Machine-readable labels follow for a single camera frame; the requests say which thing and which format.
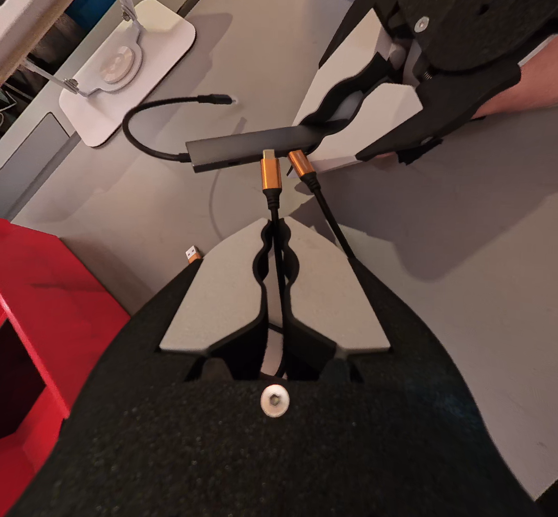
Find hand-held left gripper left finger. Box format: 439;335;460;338
159;217;273;358

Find red storage bin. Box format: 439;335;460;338
0;218;131;513

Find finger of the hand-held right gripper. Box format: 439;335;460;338
293;7;393;128
310;83;424;174

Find person's right forearm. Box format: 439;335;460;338
472;33;558;120

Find white stand with black board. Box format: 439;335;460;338
0;0;197;148

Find grey USB hub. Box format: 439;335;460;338
122;94;349;174

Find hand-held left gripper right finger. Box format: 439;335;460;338
279;216;391;358

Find grey desk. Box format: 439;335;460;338
0;0;558;502

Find black cable orange plugs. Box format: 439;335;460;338
259;149;290;380
287;150;357;261

